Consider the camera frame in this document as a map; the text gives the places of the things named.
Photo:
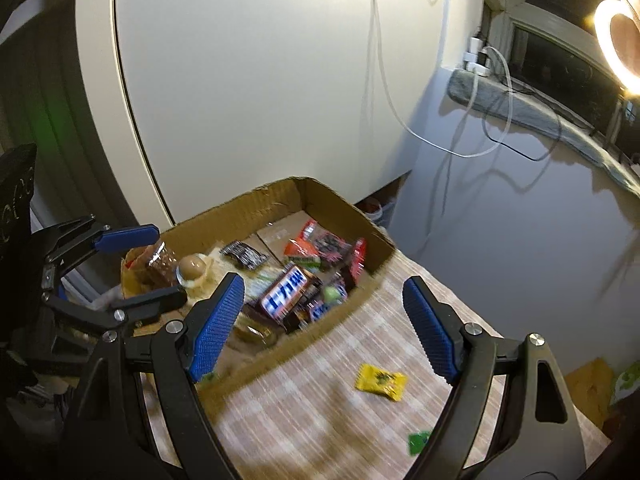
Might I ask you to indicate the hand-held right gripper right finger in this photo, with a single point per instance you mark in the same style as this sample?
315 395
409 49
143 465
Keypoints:
430 330

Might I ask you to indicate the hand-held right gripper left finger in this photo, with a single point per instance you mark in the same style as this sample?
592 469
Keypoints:
220 325

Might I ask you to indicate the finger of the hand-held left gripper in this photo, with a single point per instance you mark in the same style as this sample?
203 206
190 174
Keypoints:
127 238
160 300

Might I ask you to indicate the clear packet of brown snacks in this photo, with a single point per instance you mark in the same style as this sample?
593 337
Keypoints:
157 262

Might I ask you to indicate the chocolate egg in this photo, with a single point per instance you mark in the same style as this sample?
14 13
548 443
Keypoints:
192 266

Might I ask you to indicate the sliced bread packet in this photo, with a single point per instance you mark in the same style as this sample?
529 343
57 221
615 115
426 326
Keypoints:
215 270

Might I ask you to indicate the yellow candy packet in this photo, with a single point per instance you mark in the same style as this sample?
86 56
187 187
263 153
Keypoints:
380 382

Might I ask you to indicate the blue and orange chocolate bar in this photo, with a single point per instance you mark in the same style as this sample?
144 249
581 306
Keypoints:
287 292

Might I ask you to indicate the dark chocolate bar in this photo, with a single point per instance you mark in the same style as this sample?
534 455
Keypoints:
244 254

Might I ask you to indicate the cardboard box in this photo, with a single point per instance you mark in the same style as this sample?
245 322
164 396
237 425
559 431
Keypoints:
320 340

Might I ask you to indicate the small blue chocolate bar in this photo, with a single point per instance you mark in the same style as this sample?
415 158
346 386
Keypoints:
320 310

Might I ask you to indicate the orange and green snack packet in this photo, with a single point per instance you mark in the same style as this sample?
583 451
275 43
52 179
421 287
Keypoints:
300 251

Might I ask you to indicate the green candy packet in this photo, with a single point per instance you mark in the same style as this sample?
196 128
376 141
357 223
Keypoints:
417 442

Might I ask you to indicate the red and dark snack packet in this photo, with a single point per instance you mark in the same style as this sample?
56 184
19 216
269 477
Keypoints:
332 250

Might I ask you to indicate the checked tablecloth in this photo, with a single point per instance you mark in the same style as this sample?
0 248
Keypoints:
325 410

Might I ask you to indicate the white bowl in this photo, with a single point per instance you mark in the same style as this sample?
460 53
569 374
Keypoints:
372 210

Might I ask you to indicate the wooden stool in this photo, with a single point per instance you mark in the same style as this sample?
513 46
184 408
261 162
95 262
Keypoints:
590 382

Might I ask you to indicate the grey ribbed panel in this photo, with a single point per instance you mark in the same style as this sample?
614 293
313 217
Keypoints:
50 85

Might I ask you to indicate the white cabinet door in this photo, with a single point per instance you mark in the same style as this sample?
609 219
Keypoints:
250 85

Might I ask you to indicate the green and white packet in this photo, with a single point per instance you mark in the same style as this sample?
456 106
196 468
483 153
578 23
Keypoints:
627 382

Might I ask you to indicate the grey windowsill cloth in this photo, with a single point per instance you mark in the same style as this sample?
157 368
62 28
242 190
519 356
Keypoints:
525 107

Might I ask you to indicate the white power adapters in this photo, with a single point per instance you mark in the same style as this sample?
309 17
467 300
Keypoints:
475 60

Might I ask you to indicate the window frame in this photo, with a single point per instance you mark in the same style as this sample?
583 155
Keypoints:
550 55

